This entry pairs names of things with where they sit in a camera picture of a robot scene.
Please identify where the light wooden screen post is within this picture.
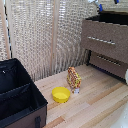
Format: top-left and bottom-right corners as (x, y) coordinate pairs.
(0, 0), (12, 62)
(49, 0), (62, 76)

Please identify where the short silver drawer handle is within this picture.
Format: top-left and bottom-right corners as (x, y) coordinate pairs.
(96, 54), (122, 67)

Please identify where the long silver drawer handle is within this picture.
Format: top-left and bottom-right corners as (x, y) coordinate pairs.
(86, 35), (117, 46)

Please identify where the beige woven screen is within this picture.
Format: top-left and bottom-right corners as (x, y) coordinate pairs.
(4, 0), (101, 82)

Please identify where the yellow plastic bowl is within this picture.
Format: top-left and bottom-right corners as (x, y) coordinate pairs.
(51, 86), (72, 104)

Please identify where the brown fabric drawer, short handle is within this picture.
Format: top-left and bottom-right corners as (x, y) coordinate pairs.
(88, 51), (128, 81)

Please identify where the brown fabric drawer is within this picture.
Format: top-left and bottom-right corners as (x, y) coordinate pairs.
(88, 51), (128, 81)
(81, 13), (128, 65)

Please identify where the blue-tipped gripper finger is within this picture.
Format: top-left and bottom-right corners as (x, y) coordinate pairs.
(113, 0), (121, 5)
(97, 2), (104, 13)

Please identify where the black fabric storage box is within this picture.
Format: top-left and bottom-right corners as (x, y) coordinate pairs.
(0, 58), (49, 128)

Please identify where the black-framed drawer cabinet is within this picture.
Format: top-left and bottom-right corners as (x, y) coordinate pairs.
(84, 9), (128, 83)

